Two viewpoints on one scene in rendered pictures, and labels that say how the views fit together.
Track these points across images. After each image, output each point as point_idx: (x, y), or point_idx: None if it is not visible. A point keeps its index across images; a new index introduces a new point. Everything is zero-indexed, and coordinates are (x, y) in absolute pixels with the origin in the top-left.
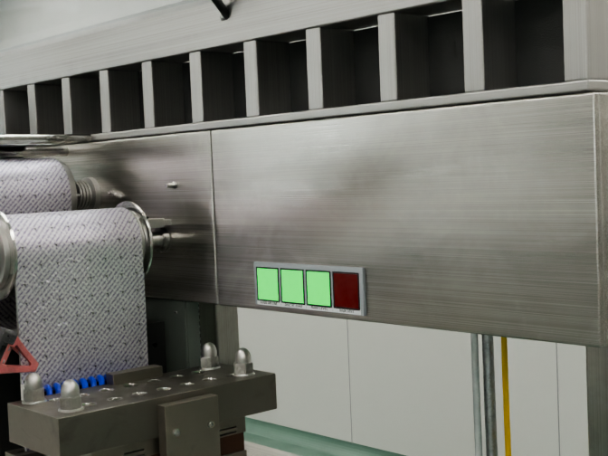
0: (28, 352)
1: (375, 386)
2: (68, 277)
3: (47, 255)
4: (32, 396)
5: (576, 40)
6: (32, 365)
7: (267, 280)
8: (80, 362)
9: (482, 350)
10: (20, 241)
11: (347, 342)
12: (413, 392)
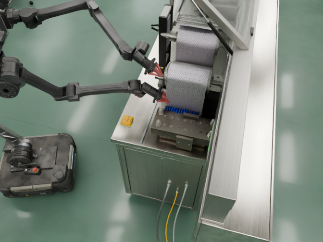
0: (167, 100)
1: None
2: (180, 89)
3: (175, 83)
4: (158, 113)
5: (203, 208)
6: (167, 102)
7: (212, 129)
8: (181, 105)
9: None
10: (168, 78)
11: None
12: None
